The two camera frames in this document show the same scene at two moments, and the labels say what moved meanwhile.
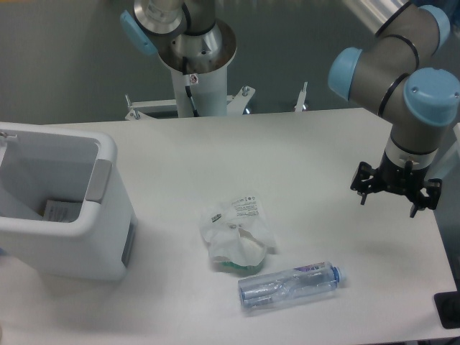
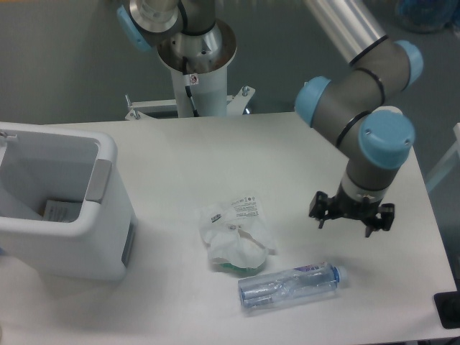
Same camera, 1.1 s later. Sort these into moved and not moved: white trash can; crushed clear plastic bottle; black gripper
Moved: black gripper
Not moved: white trash can; crushed clear plastic bottle
